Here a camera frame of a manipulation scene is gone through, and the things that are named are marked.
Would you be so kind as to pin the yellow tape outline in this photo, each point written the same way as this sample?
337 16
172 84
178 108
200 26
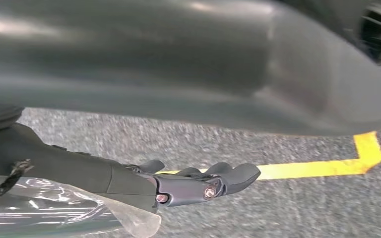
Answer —
308 169

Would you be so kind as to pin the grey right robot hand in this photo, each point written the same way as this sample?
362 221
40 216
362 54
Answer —
78 170

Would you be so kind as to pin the clear plastic film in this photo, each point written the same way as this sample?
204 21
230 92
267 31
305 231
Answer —
46 213

